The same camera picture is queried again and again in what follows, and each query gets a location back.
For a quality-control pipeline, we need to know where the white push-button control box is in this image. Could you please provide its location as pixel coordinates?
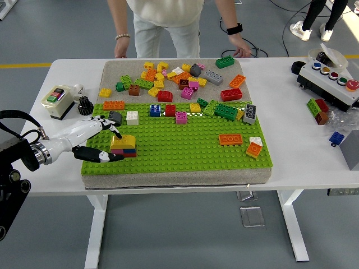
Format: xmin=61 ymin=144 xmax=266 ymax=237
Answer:
xmin=296 ymin=60 xmax=359 ymax=112

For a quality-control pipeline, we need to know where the person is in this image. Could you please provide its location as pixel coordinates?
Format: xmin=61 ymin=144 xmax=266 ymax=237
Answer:
xmin=106 ymin=0 xmax=239 ymax=59

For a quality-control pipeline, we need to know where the beige switch box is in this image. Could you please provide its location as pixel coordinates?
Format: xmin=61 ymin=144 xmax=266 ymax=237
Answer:
xmin=41 ymin=84 xmax=76 ymax=120

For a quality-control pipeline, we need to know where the small clear plastic case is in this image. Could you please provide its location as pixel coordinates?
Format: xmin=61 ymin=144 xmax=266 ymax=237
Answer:
xmin=236 ymin=190 xmax=255 ymax=201

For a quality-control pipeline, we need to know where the magenta two-by-two brick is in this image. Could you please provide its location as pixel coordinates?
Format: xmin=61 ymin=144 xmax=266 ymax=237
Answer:
xmin=181 ymin=86 xmax=195 ymax=100

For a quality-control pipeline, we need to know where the yellow curved brick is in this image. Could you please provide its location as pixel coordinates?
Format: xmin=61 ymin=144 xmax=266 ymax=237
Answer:
xmin=109 ymin=134 xmax=136 ymax=151

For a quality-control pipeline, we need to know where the dark green two-by-four brick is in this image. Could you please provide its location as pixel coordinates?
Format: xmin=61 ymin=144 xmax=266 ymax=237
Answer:
xmin=214 ymin=103 xmax=239 ymax=121
xmin=215 ymin=54 xmax=236 ymax=69

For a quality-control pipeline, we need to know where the grey box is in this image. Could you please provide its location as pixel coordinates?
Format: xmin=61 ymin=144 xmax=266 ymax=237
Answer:
xmin=338 ymin=129 xmax=359 ymax=171

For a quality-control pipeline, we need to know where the black wristband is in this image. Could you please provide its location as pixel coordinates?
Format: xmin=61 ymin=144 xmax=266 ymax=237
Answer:
xmin=226 ymin=22 xmax=243 ymax=36

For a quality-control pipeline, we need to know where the blue brick with keyring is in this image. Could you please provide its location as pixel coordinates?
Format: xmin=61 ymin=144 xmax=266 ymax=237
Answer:
xmin=328 ymin=131 xmax=345 ymax=147

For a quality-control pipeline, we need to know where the black floor cable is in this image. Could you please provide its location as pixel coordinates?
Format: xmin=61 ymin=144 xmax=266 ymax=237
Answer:
xmin=281 ymin=0 xmax=312 ymax=58
xmin=218 ymin=16 xmax=269 ymax=59

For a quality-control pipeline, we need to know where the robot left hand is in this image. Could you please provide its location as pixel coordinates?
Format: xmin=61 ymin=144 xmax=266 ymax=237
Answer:
xmin=46 ymin=114 xmax=125 ymax=165

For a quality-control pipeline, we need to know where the white desk frame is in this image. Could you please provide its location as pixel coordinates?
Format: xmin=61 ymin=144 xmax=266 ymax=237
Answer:
xmin=0 ymin=0 xmax=15 ymax=21

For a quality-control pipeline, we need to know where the large clear plastic case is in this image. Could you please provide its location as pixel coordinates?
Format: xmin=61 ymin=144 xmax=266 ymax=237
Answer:
xmin=240 ymin=206 xmax=266 ymax=228

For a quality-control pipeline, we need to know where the large orange brick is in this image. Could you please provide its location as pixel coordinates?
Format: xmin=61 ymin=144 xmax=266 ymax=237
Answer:
xmin=171 ymin=71 xmax=192 ymax=85

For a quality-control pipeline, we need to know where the lime green two-by-four brick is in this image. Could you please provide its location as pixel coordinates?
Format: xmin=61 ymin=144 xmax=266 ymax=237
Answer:
xmin=133 ymin=78 xmax=154 ymax=90

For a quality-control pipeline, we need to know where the person's left hand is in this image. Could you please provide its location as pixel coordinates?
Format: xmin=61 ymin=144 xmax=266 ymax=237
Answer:
xmin=228 ymin=32 xmax=252 ymax=58

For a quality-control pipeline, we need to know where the orange two-by-four brick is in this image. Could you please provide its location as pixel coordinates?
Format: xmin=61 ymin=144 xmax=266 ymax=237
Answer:
xmin=102 ymin=100 xmax=125 ymax=112
xmin=228 ymin=74 xmax=246 ymax=89
xmin=218 ymin=133 xmax=243 ymax=146

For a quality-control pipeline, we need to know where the dark grey sloped brick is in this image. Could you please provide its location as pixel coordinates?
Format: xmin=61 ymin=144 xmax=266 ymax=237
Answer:
xmin=188 ymin=63 xmax=202 ymax=77

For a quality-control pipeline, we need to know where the clear plastic bag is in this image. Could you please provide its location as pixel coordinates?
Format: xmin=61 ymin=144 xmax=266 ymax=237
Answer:
xmin=325 ymin=108 xmax=359 ymax=134

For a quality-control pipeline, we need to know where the red curved brick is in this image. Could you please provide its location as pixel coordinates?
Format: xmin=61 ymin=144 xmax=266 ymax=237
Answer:
xmin=157 ymin=90 xmax=173 ymax=103

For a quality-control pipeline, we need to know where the white table leg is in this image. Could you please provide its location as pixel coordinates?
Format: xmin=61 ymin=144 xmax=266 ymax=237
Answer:
xmin=84 ymin=194 xmax=109 ymax=269
xmin=276 ymin=189 xmax=310 ymax=263

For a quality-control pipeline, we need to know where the person's right hand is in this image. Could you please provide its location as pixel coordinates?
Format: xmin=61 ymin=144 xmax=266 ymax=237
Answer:
xmin=113 ymin=38 xmax=130 ymax=59

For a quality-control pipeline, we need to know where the grey two-by-four brick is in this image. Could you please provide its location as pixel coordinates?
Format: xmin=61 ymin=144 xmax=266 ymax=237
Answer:
xmin=202 ymin=69 xmax=224 ymax=86
xmin=242 ymin=103 xmax=257 ymax=124

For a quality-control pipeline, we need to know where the black ring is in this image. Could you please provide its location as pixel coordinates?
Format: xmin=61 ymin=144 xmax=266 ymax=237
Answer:
xmin=291 ymin=61 xmax=306 ymax=76

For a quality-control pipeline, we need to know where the green studded baseplate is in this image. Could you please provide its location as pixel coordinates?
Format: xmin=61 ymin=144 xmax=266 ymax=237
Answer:
xmin=80 ymin=100 xmax=274 ymax=177

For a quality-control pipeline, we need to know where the table height control panel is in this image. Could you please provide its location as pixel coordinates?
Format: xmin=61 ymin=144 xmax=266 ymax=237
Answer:
xmin=326 ymin=187 xmax=359 ymax=196

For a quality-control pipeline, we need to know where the white two-by-two brick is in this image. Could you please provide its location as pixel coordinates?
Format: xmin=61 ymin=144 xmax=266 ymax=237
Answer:
xmin=126 ymin=111 xmax=140 ymax=126

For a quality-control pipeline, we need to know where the clear plastic container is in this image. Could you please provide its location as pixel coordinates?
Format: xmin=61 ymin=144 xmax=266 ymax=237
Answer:
xmin=307 ymin=43 xmax=349 ymax=71

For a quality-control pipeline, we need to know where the black gear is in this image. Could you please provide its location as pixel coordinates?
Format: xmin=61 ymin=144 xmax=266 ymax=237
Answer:
xmin=77 ymin=95 xmax=94 ymax=115

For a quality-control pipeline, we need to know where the orange and yellow brick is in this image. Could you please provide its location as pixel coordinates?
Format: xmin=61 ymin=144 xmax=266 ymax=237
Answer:
xmin=246 ymin=141 xmax=263 ymax=159

